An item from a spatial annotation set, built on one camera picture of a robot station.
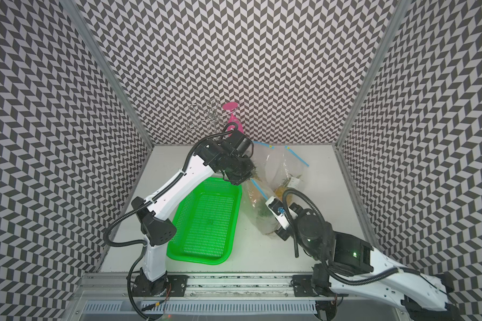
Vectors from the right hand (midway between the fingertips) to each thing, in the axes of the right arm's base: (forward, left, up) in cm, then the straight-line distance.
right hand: (274, 208), depth 63 cm
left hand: (+15, +6, -3) cm, 16 cm away
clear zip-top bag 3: (+24, +1, -4) cm, 25 cm away
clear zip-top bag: (+9, +6, -7) cm, 13 cm away
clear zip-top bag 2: (+24, -7, -12) cm, 28 cm away
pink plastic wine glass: (+53, +17, +2) cm, 56 cm away
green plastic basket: (+7, +28, -28) cm, 40 cm away
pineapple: (+18, -5, -19) cm, 26 cm away
